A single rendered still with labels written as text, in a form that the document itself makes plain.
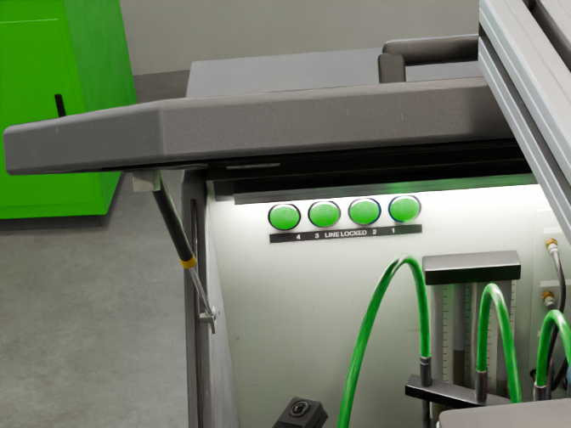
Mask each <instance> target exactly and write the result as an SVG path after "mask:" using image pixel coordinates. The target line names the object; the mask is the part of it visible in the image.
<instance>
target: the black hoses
mask: <svg viewBox="0 0 571 428"><path fill-rule="evenodd" d="M552 256H553V259H554V262H555V267H556V270H557V276H558V279H559V284H560V301H559V306H558V309H557V310H558V311H560V312H561V313H562V314H563V311H564V307H565V301H566V283H565V278H564V275H563V269H562V265H561V262H560V258H559V255H558V253H557V252H556V251H554V252H553V253H552ZM558 331H559V329H558V327H557V324H556V322H555V323H554V326H553V329H552V332H551V339H550V345H549V351H548V358H547V366H546V376H547V379H546V400H551V392H552V391H555V390H556V389H557V387H558V385H559V383H560V381H561V379H562V378H563V389H564V390H565V391H566V390H567V387H568V380H567V377H566V374H567V367H568V361H567V357H566V356H565V358H564V360H563V364H562V366H561V368H560V369H559V371H558V374H557V377H556V379H555V380H554V382H553V375H554V370H553V361H552V358H551V355H552V351H553V348H554V345H555V342H556V338H557V333H558ZM530 376H531V377H533V379H534V382H535V381H536V369H533V370H531V371H530Z"/></svg>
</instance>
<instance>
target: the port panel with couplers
mask: <svg viewBox="0 0 571 428"><path fill-rule="evenodd" d="M554 251H556V252H557V253H558V255H559V258H560V262H561V265H562V269H563V275H564V278H565V283H566V301H565V307H564V311H563V315H564V317H565V318H566V319H567V321H568V325H569V327H570V329H571V247H570V245H569V243H568V241H567V239H566V237H565V235H564V233H563V231H562V229H561V227H560V225H559V223H558V221H557V219H556V217H555V215H554V213H553V211H552V209H542V210H536V220H535V237H534V266H533V283H532V298H531V314H530V330H529V360H528V369H537V359H538V351H539V344H540V334H541V329H542V325H543V323H544V320H545V317H546V315H547V313H548V312H549V311H551V310H557V309H558V306H559V301H560V284H559V279H558V276H557V270H556V267H555V262H554V259H553V256H552V253H553V252H554ZM565 356H566V353H565V349H564V345H563V340H562V337H561V334H560V332H559V331H558V333H557V338H556V342H555V345H554V348H553V351H552V355H551V358H552V361H553V367H561V366H562V364H563V360H564V358H565Z"/></svg>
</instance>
